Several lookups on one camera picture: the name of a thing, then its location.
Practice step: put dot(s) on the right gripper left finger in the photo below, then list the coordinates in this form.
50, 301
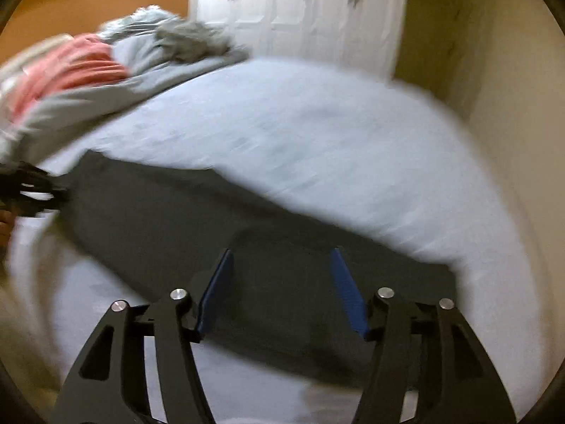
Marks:
108, 381

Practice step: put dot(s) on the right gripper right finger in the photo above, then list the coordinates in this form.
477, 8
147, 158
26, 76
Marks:
456, 380

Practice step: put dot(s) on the dark grey pants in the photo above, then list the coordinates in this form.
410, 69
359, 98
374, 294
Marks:
159, 229

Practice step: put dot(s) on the person's left hand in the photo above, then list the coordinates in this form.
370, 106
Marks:
7, 223

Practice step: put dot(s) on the grey blanket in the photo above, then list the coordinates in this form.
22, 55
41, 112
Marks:
151, 72

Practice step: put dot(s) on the coral pink towel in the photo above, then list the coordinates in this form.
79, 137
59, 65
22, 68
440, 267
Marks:
83, 61

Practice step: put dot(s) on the light blue butterfly bedsheet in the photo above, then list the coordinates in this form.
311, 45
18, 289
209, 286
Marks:
384, 159

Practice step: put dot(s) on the grey crumpled garment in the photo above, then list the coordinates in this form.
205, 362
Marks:
191, 41

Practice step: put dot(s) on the white panelled wardrobe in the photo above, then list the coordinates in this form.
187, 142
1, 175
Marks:
360, 34

